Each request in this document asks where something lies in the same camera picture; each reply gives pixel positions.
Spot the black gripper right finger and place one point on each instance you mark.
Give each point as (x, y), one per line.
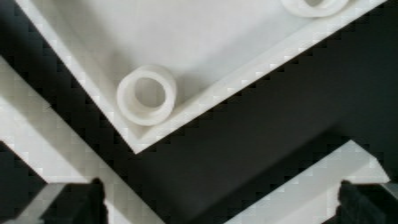
(368, 203)

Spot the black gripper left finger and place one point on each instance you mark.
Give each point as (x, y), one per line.
(66, 204)

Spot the white L-shaped obstacle fence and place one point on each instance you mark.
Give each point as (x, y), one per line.
(56, 153)

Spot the white square tabletop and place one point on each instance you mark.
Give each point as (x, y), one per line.
(219, 40)

